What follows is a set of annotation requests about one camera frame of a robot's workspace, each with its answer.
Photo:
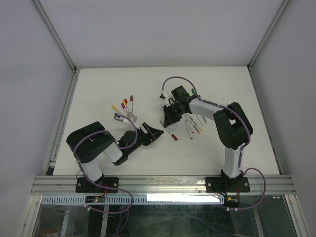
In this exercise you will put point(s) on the purple cap marker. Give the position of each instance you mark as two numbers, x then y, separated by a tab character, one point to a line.
125	110

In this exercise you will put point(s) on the yellow cap marker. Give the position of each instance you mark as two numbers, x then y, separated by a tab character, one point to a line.
117	112

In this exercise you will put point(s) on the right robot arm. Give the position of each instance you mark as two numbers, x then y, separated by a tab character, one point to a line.
233	127

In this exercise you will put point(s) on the white slotted cable duct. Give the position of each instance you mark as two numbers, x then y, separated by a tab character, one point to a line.
136	200

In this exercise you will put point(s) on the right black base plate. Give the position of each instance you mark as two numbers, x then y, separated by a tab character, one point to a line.
221	185

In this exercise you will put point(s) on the light green pen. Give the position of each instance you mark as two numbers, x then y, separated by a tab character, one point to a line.
204	119

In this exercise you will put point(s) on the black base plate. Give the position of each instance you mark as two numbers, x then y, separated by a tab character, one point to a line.
84	186
221	185

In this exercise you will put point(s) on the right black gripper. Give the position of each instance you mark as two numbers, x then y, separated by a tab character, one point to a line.
169	119

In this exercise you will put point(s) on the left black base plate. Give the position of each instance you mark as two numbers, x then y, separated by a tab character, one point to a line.
84	186

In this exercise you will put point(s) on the aluminium front rail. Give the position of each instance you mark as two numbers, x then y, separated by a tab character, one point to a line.
66	185

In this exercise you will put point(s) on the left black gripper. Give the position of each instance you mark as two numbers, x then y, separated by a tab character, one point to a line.
152	134

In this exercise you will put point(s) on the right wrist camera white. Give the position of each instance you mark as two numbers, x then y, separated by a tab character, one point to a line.
164	95

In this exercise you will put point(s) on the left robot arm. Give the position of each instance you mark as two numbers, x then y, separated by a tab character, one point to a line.
90	141

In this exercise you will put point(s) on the yellow pen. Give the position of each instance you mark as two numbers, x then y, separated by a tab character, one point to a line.
198	127

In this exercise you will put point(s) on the red square-cap pen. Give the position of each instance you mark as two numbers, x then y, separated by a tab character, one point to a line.
190	126

